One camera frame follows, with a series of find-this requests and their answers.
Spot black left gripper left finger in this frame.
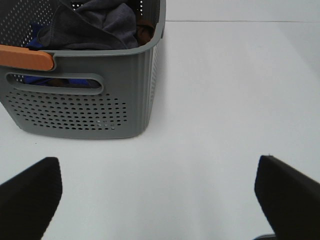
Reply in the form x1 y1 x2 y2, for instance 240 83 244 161
0 157 63 240

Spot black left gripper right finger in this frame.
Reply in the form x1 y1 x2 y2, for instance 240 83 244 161
254 155 320 240

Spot orange basket handle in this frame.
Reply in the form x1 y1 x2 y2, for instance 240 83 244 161
0 44 54 71

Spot grey perforated plastic basket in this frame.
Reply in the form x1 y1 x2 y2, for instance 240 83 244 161
0 0 166 139

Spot blue cloth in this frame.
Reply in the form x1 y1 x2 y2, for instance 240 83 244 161
23 23 101 89

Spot brown cloth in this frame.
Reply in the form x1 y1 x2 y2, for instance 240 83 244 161
135 17 155 46

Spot dark grey towel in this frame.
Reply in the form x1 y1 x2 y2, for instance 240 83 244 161
37 0 139 50

